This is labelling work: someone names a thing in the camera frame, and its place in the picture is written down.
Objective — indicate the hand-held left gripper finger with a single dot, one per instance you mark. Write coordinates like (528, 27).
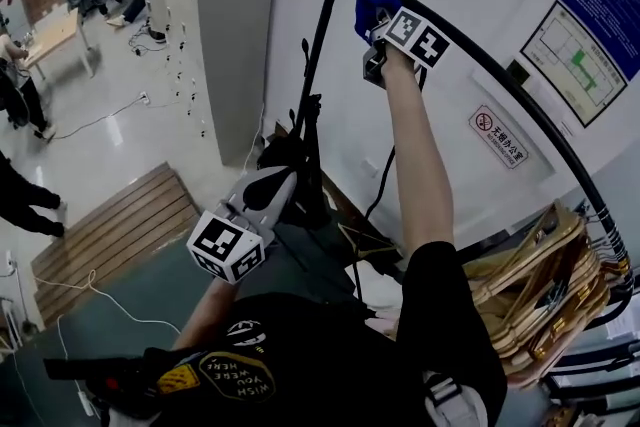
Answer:
(240, 190)
(282, 207)

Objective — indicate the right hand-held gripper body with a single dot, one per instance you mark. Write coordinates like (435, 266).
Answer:
(415, 37)

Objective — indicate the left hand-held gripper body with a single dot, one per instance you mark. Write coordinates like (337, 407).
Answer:
(222, 247)

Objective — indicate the blue cloth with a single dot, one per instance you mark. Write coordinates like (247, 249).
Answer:
(367, 10)

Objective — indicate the black arched clothes rack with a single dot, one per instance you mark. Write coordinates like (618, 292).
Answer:
(322, 30)

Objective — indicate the person's left forearm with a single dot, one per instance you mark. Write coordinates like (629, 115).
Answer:
(210, 310)

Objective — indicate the person's right forearm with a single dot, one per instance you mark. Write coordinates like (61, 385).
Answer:
(420, 155)

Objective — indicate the bunch of wooden hangers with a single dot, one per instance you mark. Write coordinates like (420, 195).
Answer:
(530, 315)

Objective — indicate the wooden slatted platform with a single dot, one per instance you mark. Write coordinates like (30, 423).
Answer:
(115, 240)

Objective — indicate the white paper sheet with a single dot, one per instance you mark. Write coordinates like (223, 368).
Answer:
(382, 287)

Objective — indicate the white no-smoking sign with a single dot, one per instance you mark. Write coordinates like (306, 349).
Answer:
(500, 137)

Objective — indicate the grey locker cabinet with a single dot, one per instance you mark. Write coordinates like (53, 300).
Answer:
(240, 40)

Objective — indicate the person's black printed t-shirt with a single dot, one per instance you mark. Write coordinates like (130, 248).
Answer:
(325, 365)

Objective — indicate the framed floor plan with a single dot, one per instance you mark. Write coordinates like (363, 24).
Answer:
(575, 60)

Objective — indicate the black waist bag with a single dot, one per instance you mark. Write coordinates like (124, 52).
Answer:
(105, 382)

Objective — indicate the person's white trousers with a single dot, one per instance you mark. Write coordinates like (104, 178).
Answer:
(122, 419)

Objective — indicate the white power strip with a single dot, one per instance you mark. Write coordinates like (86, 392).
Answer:
(87, 402)

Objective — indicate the light wooden table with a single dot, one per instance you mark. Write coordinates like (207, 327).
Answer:
(55, 32)

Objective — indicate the white paper card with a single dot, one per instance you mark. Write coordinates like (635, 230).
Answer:
(622, 325)

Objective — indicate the black metal shelf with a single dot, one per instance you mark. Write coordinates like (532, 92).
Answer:
(595, 380)

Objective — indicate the brown wooden frame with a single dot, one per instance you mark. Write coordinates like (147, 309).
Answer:
(360, 235)

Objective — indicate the white wall socket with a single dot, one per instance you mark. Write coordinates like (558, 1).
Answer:
(369, 165)

